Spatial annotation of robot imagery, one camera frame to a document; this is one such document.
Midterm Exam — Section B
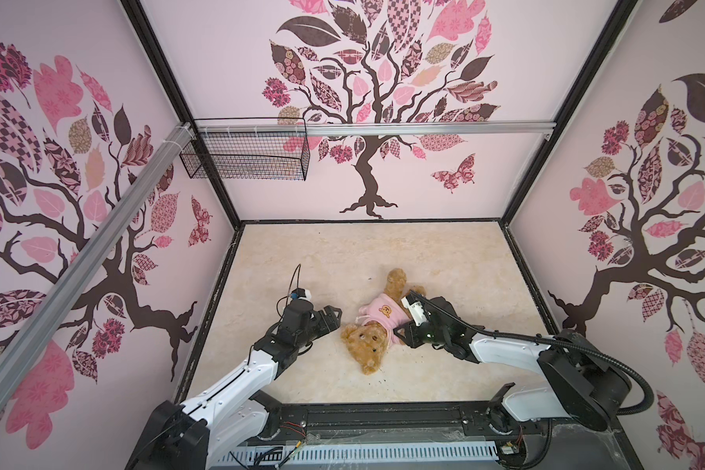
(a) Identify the pink knitted bear sweater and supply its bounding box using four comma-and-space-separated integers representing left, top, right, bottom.
356, 293, 411, 345

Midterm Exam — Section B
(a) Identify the brown teddy bear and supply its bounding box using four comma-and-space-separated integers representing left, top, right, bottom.
341, 268, 425, 375

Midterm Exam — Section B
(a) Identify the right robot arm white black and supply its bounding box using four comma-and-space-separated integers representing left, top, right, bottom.
394, 292, 638, 434

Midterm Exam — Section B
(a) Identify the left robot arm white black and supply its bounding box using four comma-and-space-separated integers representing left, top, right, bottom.
125, 297, 343, 469

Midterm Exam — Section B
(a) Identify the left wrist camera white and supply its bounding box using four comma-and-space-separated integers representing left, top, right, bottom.
290, 287, 313, 302

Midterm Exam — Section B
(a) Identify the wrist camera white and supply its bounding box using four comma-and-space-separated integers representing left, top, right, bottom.
401, 291, 429, 326
290, 287, 313, 302

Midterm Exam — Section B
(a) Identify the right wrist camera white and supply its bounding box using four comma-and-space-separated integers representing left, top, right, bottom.
401, 291, 429, 326

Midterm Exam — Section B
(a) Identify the left camera black cable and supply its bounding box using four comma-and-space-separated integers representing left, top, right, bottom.
274, 262, 304, 321

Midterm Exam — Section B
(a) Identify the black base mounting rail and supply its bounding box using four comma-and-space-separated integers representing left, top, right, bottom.
228, 398, 618, 442

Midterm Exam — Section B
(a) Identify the white slotted cable duct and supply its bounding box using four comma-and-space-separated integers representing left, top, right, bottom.
211, 442, 499, 469

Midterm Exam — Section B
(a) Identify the black wire basket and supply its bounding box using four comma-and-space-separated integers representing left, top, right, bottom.
180, 117, 311, 181

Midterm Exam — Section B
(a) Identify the back aluminium rail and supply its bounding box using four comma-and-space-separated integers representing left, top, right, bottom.
197, 119, 556, 137

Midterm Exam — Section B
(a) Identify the aluminium rail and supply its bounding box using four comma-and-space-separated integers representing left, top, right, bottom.
0, 123, 194, 411
197, 119, 556, 137

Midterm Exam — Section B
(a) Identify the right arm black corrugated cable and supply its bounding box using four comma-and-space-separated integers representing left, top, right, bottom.
413, 290, 656, 417

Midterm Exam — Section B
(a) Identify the left aluminium rail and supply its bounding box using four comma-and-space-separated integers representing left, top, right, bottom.
0, 123, 194, 411

